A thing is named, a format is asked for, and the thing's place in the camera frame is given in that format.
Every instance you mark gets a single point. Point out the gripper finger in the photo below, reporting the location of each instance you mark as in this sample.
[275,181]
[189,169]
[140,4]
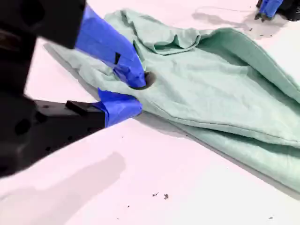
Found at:
[263,8]
[273,8]
[117,107]
[105,42]

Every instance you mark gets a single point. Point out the pale green T-shirt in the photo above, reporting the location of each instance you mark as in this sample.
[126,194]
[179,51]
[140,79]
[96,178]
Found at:
[211,93]

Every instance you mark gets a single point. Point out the black camera box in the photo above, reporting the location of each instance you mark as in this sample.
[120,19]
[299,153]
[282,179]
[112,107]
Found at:
[289,9]

